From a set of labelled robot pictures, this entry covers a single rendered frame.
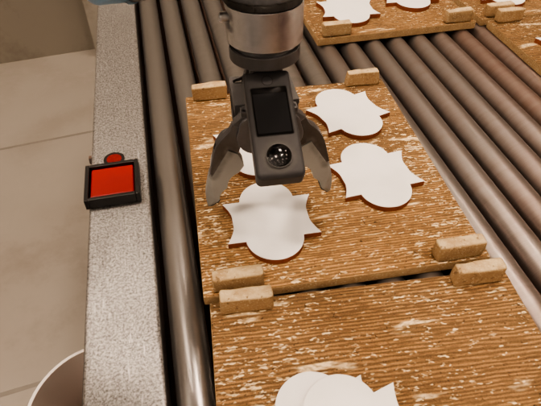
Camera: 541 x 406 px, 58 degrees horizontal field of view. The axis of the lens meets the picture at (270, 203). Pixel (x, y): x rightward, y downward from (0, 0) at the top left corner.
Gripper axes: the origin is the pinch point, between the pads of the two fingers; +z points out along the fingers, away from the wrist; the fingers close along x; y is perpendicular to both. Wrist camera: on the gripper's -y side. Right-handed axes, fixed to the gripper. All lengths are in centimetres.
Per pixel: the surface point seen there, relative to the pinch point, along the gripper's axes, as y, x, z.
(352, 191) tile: 3.1, -11.7, 2.7
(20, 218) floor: 105, 82, 93
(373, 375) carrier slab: -21.9, -6.8, 4.6
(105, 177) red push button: 13.4, 22.0, 3.7
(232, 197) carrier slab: 5.6, 4.4, 3.5
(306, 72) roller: 39.9, -13.7, 4.9
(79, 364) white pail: 20, 43, 63
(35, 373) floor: 39, 66, 95
